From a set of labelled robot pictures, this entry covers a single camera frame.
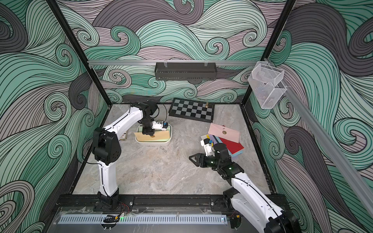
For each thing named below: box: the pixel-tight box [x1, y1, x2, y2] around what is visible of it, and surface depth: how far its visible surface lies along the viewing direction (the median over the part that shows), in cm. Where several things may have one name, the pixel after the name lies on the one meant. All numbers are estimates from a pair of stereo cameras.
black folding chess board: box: [168, 97, 216, 123], surface depth 113 cm
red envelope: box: [219, 136, 245, 155], surface depth 98 cm
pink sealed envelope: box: [207, 122, 240, 144], surface depth 104 cm
